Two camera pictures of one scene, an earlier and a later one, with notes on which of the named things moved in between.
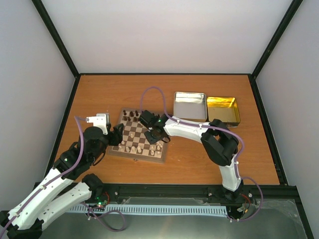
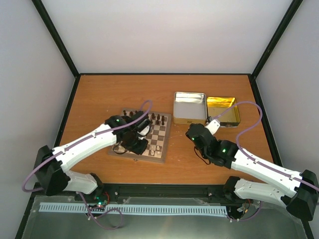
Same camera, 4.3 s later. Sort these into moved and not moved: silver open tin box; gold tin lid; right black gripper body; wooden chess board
Moved: right black gripper body
Not moved: wooden chess board; gold tin lid; silver open tin box
